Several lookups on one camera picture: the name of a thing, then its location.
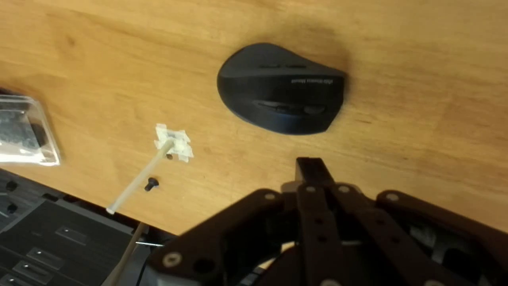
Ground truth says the black computer mouse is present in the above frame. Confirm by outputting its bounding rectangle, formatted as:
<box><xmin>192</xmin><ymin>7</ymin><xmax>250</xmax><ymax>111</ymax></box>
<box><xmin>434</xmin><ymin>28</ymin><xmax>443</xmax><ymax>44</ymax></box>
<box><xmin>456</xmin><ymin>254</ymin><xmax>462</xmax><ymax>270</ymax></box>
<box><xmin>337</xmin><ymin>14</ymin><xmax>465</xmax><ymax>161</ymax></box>
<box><xmin>216</xmin><ymin>41</ymin><xmax>350</xmax><ymax>136</ymax></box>

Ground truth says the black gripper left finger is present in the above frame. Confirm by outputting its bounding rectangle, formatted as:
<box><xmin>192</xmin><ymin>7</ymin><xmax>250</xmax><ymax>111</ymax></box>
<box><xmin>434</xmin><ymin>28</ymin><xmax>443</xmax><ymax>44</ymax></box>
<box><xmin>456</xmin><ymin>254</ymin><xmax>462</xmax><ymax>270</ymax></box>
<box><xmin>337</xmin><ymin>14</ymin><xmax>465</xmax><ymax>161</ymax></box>
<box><xmin>142</xmin><ymin>155</ymin><xmax>346</xmax><ymax>286</ymax></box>

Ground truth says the clear plastic container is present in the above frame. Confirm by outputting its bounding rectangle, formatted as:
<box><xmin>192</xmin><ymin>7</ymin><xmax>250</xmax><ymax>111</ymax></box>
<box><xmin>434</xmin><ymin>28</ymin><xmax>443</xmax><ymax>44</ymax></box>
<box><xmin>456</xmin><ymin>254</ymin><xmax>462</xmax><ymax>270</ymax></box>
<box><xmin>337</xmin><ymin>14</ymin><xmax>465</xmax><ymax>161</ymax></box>
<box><xmin>0</xmin><ymin>92</ymin><xmax>62</xmax><ymax>168</ymax></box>

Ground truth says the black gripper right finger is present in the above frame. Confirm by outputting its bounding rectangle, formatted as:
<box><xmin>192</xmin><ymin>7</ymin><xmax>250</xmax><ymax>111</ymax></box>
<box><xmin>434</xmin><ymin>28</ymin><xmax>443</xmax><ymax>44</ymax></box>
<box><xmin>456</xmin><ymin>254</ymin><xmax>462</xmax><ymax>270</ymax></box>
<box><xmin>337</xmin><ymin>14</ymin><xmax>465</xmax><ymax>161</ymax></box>
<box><xmin>310</xmin><ymin>155</ymin><xmax>508</xmax><ymax>286</ymax></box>

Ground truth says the white post on taped base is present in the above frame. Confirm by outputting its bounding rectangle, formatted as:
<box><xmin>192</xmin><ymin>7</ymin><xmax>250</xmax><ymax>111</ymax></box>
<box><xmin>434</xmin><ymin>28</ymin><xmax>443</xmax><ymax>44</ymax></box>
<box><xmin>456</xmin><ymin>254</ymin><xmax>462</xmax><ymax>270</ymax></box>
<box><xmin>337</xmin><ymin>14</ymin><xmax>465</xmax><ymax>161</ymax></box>
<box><xmin>105</xmin><ymin>122</ymin><xmax>196</xmax><ymax>215</ymax></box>

